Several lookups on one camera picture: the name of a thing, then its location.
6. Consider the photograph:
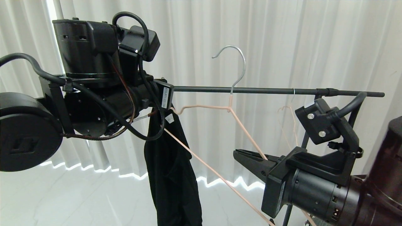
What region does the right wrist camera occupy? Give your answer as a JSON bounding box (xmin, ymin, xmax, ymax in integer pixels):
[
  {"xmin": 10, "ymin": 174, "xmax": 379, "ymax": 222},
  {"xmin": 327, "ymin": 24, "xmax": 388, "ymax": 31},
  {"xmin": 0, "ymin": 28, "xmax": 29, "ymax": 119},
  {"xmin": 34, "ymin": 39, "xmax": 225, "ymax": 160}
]
[{"xmin": 284, "ymin": 98, "xmax": 364, "ymax": 186}]

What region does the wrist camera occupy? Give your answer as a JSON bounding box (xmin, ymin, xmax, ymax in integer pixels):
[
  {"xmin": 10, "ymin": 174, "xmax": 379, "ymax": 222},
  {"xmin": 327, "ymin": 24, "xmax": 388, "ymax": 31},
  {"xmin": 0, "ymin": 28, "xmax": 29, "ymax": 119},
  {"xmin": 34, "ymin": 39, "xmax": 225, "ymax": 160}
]
[
  {"xmin": 118, "ymin": 25, "xmax": 161, "ymax": 86},
  {"xmin": 284, "ymin": 98, "xmax": 364, "ymax": 186}
]

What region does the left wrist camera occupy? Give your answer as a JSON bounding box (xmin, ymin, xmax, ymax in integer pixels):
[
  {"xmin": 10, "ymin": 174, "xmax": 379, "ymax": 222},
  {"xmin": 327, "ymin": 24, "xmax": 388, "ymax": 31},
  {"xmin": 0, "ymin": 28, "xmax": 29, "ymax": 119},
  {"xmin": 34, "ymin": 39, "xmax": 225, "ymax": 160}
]
[{"xmin": 118, "ymin": 25, "xmax": 161, "ymax": 86}]

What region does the pink clothes hanger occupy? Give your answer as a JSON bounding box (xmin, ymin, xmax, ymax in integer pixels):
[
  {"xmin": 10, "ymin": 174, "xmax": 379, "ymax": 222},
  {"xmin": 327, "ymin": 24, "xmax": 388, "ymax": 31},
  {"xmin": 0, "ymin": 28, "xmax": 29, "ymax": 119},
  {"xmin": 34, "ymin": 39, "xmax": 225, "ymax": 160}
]
[
  {"xmin": 163, "ymin": 46, "xmax": 317, "ymax": 226},
  {"xmin": 277, "ymin": 89, "xmax": 299, "ymax": 148}
]

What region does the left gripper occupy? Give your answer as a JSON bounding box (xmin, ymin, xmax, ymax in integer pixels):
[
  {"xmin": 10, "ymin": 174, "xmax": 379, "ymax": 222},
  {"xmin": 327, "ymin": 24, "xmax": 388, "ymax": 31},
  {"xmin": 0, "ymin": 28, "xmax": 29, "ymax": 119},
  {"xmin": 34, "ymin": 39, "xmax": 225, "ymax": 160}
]
[{"xmin": 64, "ymin": 78, "xmax": 175, "ymax": 138}]

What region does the white curtain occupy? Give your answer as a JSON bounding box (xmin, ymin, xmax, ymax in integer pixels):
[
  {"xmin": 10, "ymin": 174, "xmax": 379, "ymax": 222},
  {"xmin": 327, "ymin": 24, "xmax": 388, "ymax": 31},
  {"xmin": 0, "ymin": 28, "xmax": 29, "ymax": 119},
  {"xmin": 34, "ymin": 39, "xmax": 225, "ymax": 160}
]
[{"xmin": 0, "ymin": 0, "xmax": 402, "ymax": 192}]

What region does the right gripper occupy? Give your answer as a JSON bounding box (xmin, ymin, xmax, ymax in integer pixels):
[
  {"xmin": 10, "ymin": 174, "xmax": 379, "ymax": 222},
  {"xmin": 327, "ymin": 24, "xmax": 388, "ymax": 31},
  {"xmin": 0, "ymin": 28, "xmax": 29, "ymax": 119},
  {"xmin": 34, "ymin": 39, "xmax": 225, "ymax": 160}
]
[{"xmin": 233, "ymin": 149, "xmax": 370, "ymax": 226}]

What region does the black clothes rack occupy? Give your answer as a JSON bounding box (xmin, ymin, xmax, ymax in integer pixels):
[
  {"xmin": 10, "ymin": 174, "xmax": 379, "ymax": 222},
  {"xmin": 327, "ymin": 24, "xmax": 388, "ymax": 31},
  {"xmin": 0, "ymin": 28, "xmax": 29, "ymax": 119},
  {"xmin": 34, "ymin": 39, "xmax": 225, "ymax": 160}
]
[{"xmin": 173, "ymin": 86, "xmax": 385, "ymax": 226}]

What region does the black t-shirt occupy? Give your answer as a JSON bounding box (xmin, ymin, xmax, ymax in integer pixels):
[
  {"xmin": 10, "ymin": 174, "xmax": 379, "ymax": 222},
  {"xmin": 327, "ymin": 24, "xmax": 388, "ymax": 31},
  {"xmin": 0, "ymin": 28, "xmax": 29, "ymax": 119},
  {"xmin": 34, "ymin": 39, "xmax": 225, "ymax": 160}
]
[{"xmin": 144, "ymin": 107, "xmax": 203, "ymax": 226}]

